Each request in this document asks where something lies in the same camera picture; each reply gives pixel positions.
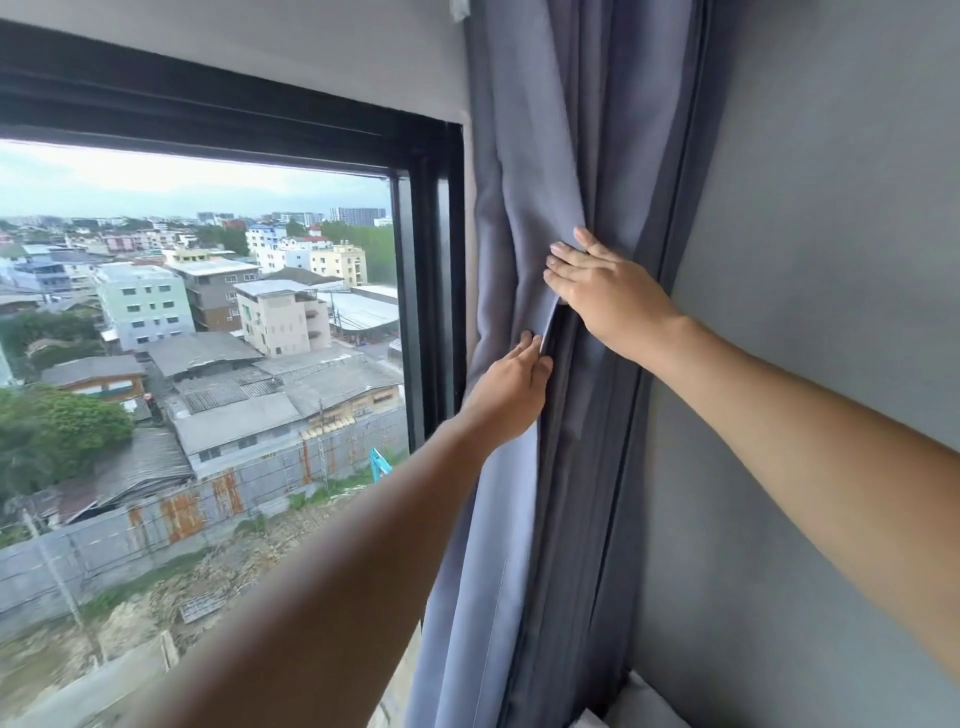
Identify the white pillow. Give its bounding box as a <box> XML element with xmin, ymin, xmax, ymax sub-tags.
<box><xmin>577</xmin><ymin>669</ymin><xmax>695</xmax><ymax>728</ymax></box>

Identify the black window frame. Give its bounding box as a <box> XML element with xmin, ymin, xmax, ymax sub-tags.
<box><xmin>0</xmin><ymin>18</ymin><xmax>468</xmax><ymax>455</ymax></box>

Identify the person's left hand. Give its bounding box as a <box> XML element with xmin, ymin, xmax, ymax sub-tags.
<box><xmin>459</xmin><ymin>332</ymin><xmax>555</xmax><ymax>447</ymax></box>

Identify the person's right forearm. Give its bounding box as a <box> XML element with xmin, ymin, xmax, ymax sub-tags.
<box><xmin>637</xmin><ymin>315</ymin><xmax>960</xmax><ymax>680</ymax></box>

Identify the person's left forearm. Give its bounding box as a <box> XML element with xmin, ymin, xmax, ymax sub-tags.
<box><xmin>123</xmin><ymin>408</ymin><xmax>500</xmax><ymax>728</ymax></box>

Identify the person's right hand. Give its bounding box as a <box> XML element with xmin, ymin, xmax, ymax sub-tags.
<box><xmin>543</xmin><ymin>227</ymin><xmax>685</xmax><ymax>363</ymax></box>

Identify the grey-blue curtain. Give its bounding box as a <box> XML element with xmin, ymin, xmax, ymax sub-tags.
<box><xmin>405</xmin><ymin>0</ymin><xmax>740</xmax><ymax>728</ymax></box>

